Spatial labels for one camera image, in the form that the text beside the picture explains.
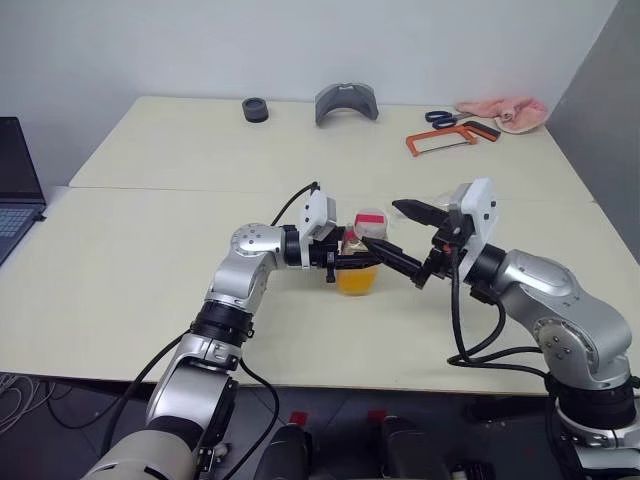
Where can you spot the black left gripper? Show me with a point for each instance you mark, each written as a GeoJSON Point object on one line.
{"type": "Point", "coordinates": [322, 252]}

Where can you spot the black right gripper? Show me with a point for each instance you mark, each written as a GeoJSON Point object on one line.
{"type": "Point", "coordinates": [442, 260]}

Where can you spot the bottle with orange liquid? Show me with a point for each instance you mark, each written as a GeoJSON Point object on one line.
{"type": "Point", "coordinates": [357, 282]}

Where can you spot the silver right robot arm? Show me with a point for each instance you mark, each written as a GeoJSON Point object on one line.
{"type": "Point", "coordinates": [540, 280]}

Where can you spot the orange hacksaw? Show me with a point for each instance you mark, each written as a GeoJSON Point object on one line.
{"type": "Point", "coordinates": [411, 144]}

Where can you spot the grey curved plastic shell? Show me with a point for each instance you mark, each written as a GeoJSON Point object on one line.
{"type": "Point", "coordinates": [345, 98]}

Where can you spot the pink cloth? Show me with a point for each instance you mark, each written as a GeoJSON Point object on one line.
{"type": "Point", "coordinates": [510, 114]}

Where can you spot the black tape roll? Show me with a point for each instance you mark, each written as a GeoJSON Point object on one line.
{"type": "Point", "coordinates": [256, 111]}

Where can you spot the red floor tape piece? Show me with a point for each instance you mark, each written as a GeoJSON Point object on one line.
{"type": "Point", "coordinates": [377, 415]}
{"type": "Point", "coordinates": [298, 417]}

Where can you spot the dark rounded shape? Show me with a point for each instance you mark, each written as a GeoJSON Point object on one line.
{"type": "Point", "coordinates": [287, 455]}
{"type": "Point", "coordinates": [410, 450]}

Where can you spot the grey partition panel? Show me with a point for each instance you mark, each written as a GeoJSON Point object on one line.
{"type": "Point", "coordinates": [600, 125]}

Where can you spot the dark grey laptop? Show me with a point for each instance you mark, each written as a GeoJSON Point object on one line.
{"type": "Point", "coordinates": [17, 167]}

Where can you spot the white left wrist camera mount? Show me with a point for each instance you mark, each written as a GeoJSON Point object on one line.
{"type": "Point", "coordinates": [315, 210]}

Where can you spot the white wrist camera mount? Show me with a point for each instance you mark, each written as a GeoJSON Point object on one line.
{"type": "Point", "coordinates": [315, 210]}
{"type": "Point", "coordinates": [480, 210]}

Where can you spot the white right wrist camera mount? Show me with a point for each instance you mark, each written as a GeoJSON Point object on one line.
{"type": "Point", "coordinates": [480, 210]}

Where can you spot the black robot hip bracket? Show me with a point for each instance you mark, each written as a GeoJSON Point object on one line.
{"type": "Point", "coordinates": [212, 457]}

